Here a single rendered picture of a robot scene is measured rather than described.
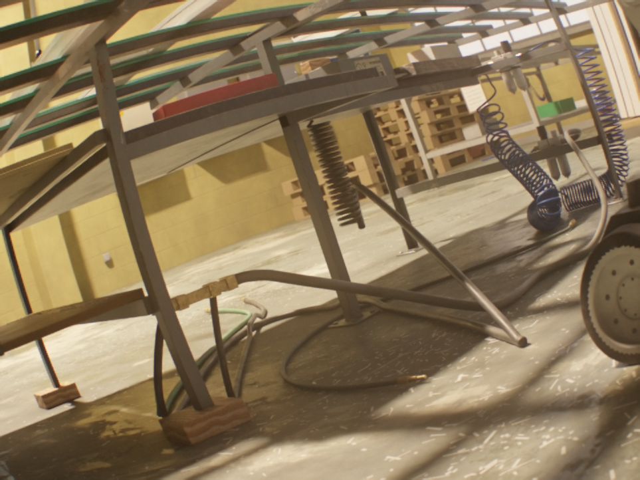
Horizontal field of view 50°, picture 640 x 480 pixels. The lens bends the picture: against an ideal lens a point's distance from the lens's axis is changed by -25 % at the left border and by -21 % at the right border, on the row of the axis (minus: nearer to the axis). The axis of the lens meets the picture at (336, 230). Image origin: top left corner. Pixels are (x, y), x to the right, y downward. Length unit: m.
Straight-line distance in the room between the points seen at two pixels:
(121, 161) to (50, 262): 6.14
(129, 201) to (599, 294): 0.86
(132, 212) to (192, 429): 0.41
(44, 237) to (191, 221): 2.24
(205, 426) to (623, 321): 0.80
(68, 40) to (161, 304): 0.65
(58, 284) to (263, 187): 3.30
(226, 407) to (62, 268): 6.22
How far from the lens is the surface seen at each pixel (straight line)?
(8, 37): 1.36
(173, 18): 2.07
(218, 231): 9.16
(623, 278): 1.06
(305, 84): 1.83
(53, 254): 7.64
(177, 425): 1.47
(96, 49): 1.54
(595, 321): 1.09
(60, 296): 7.61
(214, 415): 1.49
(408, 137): 9.75
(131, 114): 8.62
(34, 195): 1.91
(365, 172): 8.58
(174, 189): 8.94
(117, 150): 1.50
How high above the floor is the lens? 0.38
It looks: 4 degrees down
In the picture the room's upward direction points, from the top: 18 degrees counter-clockwise
